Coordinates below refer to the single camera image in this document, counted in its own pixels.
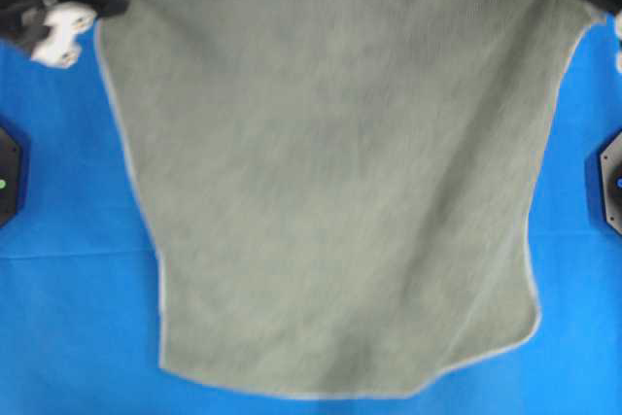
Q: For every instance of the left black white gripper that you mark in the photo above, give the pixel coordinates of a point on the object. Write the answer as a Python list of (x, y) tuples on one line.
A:
[(46, 30)]

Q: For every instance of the grey-green terry towel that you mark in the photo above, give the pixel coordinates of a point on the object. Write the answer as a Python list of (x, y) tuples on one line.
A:
[(338, 191)]

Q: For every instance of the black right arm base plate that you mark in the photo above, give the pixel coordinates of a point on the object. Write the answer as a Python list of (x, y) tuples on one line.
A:
[(610, 171)]

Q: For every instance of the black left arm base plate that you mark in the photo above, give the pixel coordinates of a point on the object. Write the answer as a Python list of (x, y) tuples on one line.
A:
[(15, 163)]

